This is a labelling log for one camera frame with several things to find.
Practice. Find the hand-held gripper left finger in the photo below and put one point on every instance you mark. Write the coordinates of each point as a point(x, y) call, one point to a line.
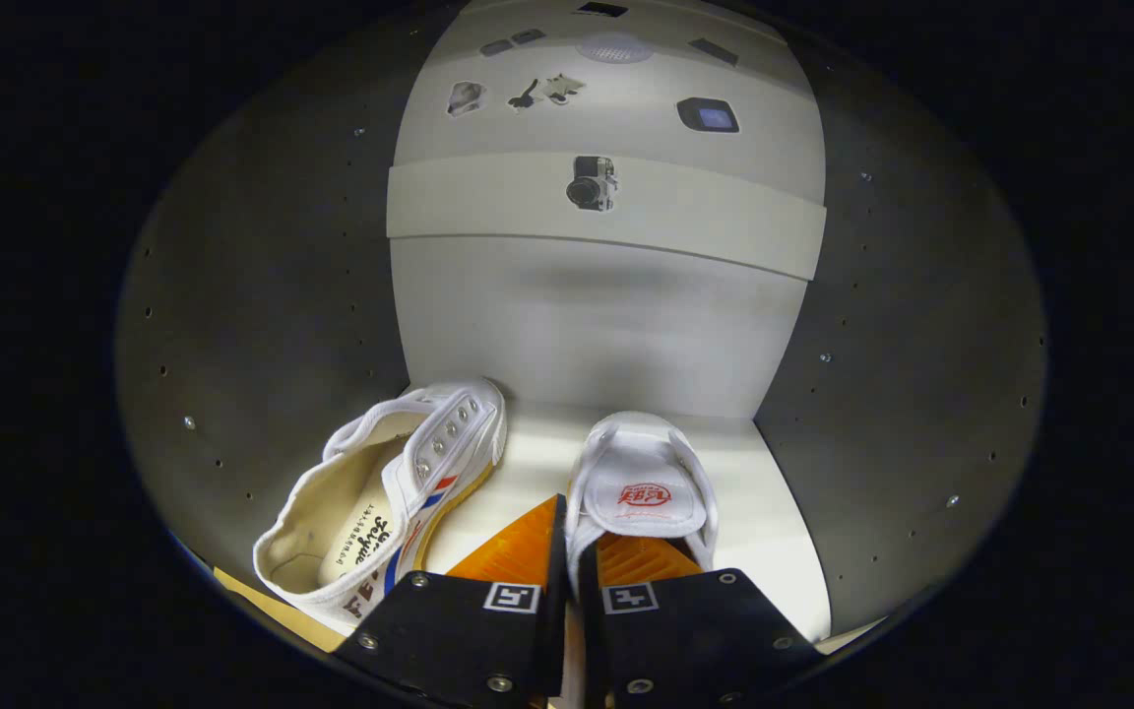
point(459, 640)

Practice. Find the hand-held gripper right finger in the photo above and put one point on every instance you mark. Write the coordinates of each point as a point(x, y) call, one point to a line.
point(695, 640)

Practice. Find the white shoe with red logo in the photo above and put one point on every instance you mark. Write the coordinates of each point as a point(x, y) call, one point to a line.
point(641, 492)

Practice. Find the white shoe with striped side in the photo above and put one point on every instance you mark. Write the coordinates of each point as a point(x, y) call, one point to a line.
point(449, 433)

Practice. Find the dark grey shoe cabinet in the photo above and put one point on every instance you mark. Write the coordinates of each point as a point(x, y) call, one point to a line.
point(606, 325)

